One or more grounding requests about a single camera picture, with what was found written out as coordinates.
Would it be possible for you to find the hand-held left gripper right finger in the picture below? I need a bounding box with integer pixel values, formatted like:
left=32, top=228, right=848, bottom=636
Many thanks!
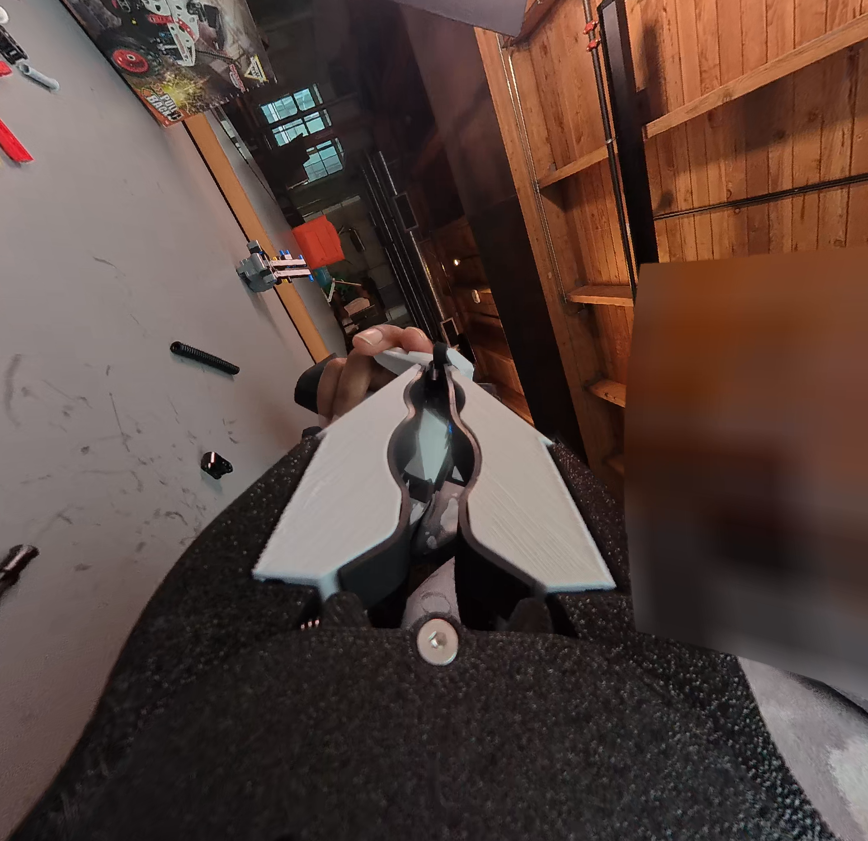
left=436, top=369, right=617, bottom=596

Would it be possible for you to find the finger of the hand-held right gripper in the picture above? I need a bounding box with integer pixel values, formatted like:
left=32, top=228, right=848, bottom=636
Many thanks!
left=372, top=347, right=477, bottom=382
left=407, top=412, right=454, bottom=482

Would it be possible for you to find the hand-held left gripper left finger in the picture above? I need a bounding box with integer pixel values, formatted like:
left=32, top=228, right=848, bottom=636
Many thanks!
left=252, top=365, right=432, bottom=599

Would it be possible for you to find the person's right hand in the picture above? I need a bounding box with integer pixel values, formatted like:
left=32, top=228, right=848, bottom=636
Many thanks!
left=316, top=324, right=435, bottom=428

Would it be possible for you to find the black ribbed toy axle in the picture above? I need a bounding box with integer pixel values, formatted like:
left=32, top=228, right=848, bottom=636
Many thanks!
left=170, top=341, right=241, bottom=375

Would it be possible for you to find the grey toy part assembly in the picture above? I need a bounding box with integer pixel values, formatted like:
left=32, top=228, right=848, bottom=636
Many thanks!
left=237, top=241, right=311, bottom=294

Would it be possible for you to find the orange red box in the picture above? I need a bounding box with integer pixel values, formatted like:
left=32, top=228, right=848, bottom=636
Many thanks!
left=292, top=220, right=345, bottom=271

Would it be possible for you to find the bright window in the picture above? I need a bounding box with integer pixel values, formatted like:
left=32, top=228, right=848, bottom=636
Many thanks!
left=261, top=85, right=345, bottom=184

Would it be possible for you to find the black vertical beam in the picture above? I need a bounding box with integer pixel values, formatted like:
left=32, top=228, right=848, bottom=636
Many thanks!
left=599, top=0, right=660, bottom=299

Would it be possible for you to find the metal conduit pipe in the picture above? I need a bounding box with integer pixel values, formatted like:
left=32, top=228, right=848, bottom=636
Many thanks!
left=576, top=0, right=638, bottom=302

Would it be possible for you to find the dark toy axle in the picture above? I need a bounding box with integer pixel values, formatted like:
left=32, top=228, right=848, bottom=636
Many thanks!
left=0, top=544, right=39, bottom=594

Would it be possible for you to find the person's grey hoodie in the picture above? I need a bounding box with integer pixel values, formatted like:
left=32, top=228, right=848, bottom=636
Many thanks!
left=736, top=654, right=868, bottom=841

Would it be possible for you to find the printed toy truck box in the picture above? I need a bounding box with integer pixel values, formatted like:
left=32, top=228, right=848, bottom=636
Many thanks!
left=41, top=0, right=279, bottom=128

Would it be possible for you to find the red toy beam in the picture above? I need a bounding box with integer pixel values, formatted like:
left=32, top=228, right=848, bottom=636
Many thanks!
left=0, top=117, right=33, bottom=165

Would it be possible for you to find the wooden shelf board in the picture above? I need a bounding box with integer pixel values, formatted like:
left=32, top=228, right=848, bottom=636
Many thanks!
left=536, top=15, right=868, bottom=191

